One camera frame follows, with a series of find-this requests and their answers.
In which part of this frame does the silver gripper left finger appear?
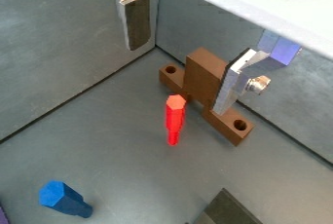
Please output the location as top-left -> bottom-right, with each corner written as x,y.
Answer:
117,0 -> 151,51

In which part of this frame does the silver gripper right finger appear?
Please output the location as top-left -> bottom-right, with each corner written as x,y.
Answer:
212,30 -> 302,115

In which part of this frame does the brown T-shaped block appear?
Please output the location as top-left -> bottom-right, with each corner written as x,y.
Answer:
159,48 -> 253,146

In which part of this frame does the purple base board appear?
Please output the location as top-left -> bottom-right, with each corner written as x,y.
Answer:
0,206 -> 9,224

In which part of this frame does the red hexagonal peg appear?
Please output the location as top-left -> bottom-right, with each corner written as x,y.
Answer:
165,94 -> 185,146

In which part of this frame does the blue hexagonal peg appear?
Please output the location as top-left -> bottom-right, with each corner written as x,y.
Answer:
38,180 -> 92,218

